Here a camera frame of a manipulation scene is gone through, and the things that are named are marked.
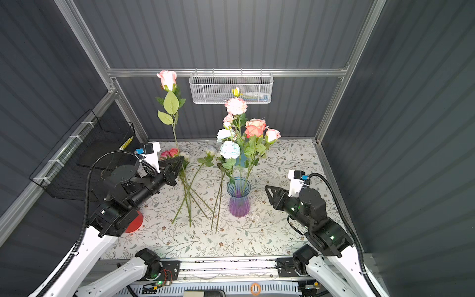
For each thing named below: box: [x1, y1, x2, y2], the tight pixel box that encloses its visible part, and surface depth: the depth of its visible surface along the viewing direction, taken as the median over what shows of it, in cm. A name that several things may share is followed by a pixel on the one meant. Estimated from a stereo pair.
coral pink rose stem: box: [243, 118, 267, 179], surface depth 65 cm
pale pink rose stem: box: [155, 69, 187, 157], surface depth 55 cm
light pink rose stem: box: [252, 128, 282, 176], surface depth 68 cm
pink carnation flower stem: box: [224, 86, 249, 129], surface depth 63 cm
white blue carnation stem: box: [216, 128, 242, 182], surface depth 69 cm
